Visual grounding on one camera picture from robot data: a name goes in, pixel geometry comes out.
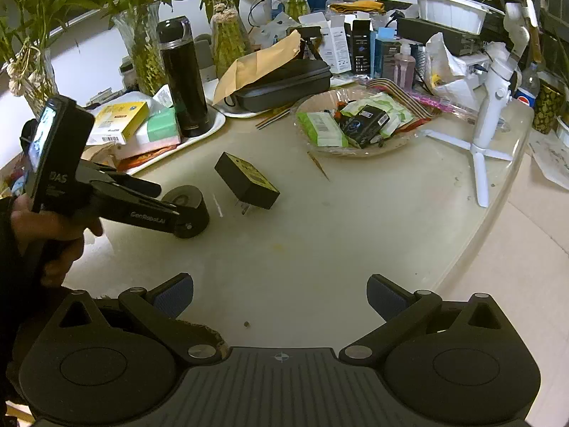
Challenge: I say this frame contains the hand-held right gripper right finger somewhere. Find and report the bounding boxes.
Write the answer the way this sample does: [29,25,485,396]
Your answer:
[339,274,503,360]

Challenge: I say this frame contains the cola bottle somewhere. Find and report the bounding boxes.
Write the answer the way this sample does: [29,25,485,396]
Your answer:
[516,62,541,107]

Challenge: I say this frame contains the black power adapter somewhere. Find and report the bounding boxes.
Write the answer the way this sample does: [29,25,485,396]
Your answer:
[214,152,281,215]

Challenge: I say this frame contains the yellow cloth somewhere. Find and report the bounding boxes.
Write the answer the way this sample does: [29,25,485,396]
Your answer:
[329,1,385,15]

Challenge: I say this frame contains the red long packet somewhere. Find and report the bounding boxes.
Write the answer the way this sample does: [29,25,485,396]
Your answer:
[116,144,179,172]

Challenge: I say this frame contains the bottle vase with bamboo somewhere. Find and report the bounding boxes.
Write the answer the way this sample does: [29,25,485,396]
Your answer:
[211,2,252,81]

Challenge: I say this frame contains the white carton box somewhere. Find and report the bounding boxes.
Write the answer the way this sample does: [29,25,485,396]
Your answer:
[320,15,352,74]

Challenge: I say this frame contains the white tray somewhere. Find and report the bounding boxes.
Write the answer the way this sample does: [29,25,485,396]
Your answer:
[84,91,227,174]

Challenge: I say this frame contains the black zip case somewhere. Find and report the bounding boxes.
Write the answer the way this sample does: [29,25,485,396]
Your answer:
[224,59,333,113]

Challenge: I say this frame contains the black thermos bottle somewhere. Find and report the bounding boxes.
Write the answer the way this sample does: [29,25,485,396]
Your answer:
[156,16,211,138]

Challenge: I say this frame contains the white plastic bag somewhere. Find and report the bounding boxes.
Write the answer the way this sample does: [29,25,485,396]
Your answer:
[424,32,481,107]

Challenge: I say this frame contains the black packet with blue print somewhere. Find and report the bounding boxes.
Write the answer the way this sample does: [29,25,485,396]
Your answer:
[340,105,389,148]

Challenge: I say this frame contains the dark grey cylinder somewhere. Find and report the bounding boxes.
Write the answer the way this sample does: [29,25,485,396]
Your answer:
[162,185,211,239]

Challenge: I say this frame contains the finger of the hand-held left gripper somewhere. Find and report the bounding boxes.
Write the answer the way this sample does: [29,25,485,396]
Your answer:
[113,171,163,199]
[174,216,198,239]

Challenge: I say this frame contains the tall glass vase with stems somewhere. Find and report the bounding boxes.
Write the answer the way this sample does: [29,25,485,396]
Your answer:
[9,49,58,116]

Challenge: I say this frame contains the brown paper envelope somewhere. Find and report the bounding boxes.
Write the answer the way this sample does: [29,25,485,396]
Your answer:
[213,31,302,105]

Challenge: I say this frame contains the striped plastic sleeve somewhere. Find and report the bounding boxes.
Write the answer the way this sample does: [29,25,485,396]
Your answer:
[367,78,465,118]

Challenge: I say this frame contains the wide glass vase with bamboo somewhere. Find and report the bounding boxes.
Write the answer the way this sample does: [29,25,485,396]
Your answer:
[113,2,167,96]

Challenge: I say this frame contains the white gimbal tripod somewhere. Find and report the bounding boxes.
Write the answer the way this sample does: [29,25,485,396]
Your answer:
[420,2,532,207]

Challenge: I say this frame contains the green wet wipe packet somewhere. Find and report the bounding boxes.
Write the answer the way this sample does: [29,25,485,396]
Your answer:
[297,111,350,147]

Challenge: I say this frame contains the wooden chopsticks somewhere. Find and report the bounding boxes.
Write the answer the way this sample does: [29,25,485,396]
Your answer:
[255,107,296,131]

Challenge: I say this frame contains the white and green packet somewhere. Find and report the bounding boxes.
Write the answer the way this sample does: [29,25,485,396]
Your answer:
[351,93,414,136]

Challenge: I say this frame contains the pink soap bottle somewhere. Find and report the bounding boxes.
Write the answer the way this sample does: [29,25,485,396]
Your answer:
[393,42,416,90]

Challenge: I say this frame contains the black carton box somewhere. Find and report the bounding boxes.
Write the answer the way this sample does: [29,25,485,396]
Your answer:
[351,20,372,74]

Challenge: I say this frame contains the patterned yellow cup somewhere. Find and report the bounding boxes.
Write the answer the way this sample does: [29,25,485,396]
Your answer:
[532,84,563,134]

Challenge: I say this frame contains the dried pink flowers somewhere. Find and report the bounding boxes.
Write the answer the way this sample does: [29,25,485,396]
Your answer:
[6,62,28,96]

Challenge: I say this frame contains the blue box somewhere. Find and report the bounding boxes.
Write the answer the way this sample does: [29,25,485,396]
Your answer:
[374,27,403,78]

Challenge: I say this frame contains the thin wooden stick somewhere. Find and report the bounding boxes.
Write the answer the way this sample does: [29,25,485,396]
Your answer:
[308,151,330,181]

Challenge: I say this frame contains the person's left hand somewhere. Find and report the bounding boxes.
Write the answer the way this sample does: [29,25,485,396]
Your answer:
[11,196,104,288]

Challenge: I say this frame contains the white foil bowl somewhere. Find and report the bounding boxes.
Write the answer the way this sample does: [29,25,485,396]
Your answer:
[411,0,501,35]

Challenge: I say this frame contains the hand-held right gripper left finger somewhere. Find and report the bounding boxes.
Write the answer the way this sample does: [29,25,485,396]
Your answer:
[58,274,225,360]

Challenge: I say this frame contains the yellow medicine box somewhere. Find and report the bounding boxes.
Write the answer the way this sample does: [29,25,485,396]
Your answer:
[86,101,149,146]

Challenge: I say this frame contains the glass plate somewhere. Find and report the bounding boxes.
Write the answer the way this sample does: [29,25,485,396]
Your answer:
[294,89,427,157]

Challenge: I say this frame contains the green tissue box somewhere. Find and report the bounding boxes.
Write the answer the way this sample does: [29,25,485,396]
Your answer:
[133,107,182,147]

